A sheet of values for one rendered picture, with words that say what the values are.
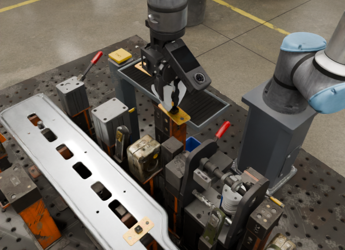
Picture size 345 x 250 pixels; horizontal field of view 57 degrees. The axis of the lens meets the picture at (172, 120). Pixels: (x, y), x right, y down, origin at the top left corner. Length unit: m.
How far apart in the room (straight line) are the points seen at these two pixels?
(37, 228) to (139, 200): 0.37
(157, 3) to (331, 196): 1.08
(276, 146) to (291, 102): 0.16
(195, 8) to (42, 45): 1.65
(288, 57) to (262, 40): 2.63
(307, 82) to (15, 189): 0.85
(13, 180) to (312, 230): 1.02
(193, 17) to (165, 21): 3.08
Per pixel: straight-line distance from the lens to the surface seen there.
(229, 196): 0.84
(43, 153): 1.12
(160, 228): 0.90
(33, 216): 1.10
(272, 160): 1.20
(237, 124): 1.57
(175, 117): 0.75
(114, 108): 1.04
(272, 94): 1.07
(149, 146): 0.95
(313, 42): 0.99
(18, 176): 1.05
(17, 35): 3.95
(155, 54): 0.68
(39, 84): 1.91
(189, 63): 0.64
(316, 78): 0.89
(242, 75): 3.05
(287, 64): 0.99
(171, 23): 0.61
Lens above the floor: 1.81
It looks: 45 degrees down
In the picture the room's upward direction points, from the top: straight up
